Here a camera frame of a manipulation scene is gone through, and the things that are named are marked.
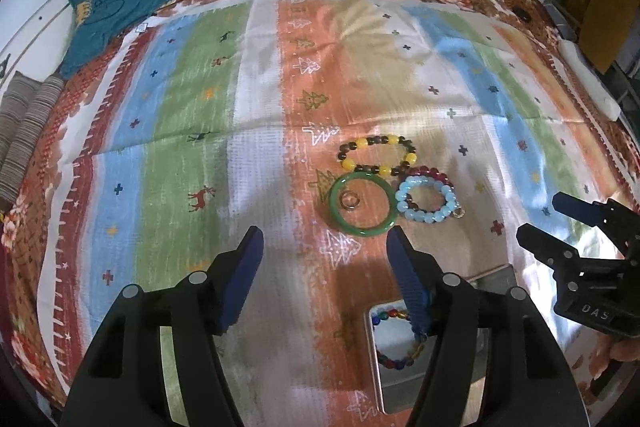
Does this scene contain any multicolour bead bracelet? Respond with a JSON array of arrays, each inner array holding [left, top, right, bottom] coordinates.
[[370, 304, 428, 371]]

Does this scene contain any green jade bangle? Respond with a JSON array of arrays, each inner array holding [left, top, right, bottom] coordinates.
[[328, 171, 399, 237]]

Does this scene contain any yellow and brown bead bracelet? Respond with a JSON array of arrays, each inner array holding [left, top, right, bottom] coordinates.
[[335, 133, 419, 179]]

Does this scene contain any small metal ring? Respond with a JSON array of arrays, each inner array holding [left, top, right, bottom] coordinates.
[[339, 189, 364, 212]]

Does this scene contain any right hand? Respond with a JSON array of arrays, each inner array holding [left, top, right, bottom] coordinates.
[[589, 335, 640, 397]]

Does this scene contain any red floral bedsheet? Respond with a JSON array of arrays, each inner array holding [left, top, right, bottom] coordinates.
[[0, 0, 640, 408]]

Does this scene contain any light blue bead bracelet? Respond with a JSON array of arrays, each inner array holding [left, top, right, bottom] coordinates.
[[394, 174, 458, 225]]

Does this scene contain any colourful striped blanket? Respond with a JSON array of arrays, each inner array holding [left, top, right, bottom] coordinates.
[[37, 0, 637, 427]]

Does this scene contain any striped grey cushion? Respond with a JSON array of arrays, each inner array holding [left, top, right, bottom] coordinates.
[[1, 72, 64, 212]]

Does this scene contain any gold ring charm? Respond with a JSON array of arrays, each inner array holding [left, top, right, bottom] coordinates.
[[452, 207, 465, 219]]

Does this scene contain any dark red bead bracelet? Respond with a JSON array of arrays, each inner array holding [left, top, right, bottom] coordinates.
[[403, 164, 457, 214]]

